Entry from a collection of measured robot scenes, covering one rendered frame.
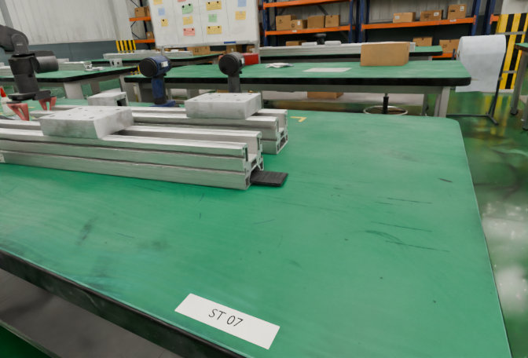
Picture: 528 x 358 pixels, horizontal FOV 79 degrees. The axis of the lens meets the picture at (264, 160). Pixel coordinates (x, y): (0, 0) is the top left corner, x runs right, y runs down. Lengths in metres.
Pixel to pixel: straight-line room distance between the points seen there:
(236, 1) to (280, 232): 3.50
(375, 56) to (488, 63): 1.77
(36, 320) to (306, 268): 1.10
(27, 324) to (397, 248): 1.19
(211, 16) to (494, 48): 2.97
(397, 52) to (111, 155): 2.12
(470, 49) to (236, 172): 3.62
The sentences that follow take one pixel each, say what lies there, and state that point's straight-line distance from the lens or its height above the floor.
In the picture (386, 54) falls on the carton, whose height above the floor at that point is 0.86.
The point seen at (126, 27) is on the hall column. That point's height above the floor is 1.38.
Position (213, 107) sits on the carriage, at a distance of 0.78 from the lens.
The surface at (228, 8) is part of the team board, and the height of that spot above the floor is 1.33.
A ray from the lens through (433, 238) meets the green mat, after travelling 0.49.
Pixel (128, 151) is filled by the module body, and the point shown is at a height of 0.84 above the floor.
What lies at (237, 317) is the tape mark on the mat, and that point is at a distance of 0.36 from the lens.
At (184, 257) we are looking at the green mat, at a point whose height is 0.78.
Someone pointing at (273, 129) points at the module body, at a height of 0.84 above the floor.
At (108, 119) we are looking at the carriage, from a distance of 0.76.
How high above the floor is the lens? 1.05
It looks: 22 degrees down
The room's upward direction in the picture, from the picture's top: 4 degrees counter-clockwise
